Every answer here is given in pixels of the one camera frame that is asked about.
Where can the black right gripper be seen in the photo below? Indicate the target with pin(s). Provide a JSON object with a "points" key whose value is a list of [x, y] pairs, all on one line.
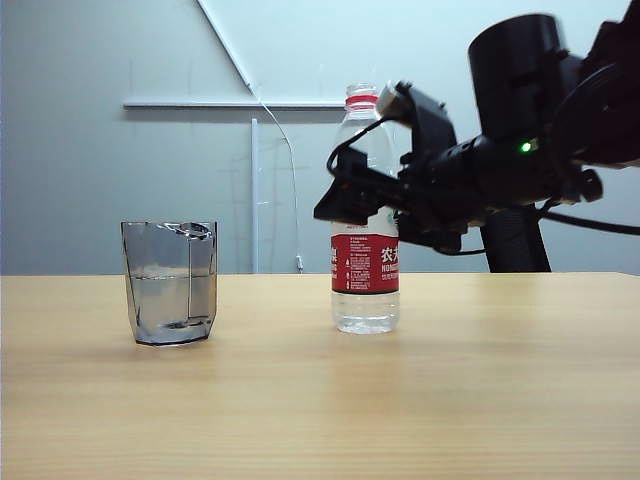
{"points": [[445, 200]]}

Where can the clear red-label water bottle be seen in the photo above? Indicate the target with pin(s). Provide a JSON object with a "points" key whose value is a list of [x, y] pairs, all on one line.
{"points": [[365, 265]]}

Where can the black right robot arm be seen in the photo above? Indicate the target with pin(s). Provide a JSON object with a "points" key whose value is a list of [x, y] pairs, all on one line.
{"points": [[520, 85]]}

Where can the grey transparent faceted mug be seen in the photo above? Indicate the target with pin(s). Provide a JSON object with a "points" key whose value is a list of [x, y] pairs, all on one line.
{"points": [[160, 290]]}

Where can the black mesh office chair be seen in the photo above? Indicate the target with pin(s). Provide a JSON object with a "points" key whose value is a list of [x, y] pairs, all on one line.
{"points": [[515, 245]]}

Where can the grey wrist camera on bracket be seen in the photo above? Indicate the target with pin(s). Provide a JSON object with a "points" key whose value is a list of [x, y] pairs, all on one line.
{"points": [[425, 120]]}

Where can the long white wall rail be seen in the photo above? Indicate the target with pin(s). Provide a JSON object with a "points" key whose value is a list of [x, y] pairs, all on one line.
{"points": [[200, 105]]}

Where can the slanted white wall conduit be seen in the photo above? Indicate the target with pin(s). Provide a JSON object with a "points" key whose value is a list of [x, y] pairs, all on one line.
{"points": [[225, 45]]}

